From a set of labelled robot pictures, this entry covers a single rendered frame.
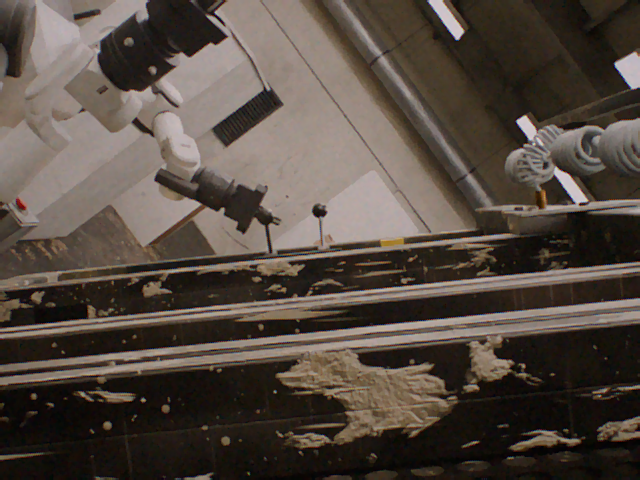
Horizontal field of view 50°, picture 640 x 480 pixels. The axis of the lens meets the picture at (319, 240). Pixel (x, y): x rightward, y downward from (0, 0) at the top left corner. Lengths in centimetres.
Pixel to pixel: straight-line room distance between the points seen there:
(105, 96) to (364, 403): 71
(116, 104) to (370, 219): 427
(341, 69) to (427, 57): 120
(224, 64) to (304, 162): 588
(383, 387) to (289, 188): 924
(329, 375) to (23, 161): 72
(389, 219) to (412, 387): 481
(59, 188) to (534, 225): 318
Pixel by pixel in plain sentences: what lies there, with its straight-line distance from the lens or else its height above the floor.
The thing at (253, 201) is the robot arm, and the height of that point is 144.
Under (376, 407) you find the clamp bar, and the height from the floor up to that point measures 151.
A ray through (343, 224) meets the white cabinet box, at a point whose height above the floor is 162.
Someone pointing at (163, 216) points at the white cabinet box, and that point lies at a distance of 655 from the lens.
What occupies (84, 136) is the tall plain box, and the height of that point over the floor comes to 75.
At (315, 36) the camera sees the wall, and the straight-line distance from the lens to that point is 995.
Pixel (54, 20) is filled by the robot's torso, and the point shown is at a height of 137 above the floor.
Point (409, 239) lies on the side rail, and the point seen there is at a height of 169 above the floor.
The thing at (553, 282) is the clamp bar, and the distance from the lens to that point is 60.
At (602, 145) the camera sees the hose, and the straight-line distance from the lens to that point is 84.
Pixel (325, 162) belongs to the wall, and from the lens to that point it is 963.
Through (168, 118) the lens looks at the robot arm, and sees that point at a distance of 175.
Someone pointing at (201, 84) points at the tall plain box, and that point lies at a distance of 385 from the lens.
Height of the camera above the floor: 155
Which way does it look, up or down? 2 degrees down
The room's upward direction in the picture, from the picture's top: 54 degrees clockwise
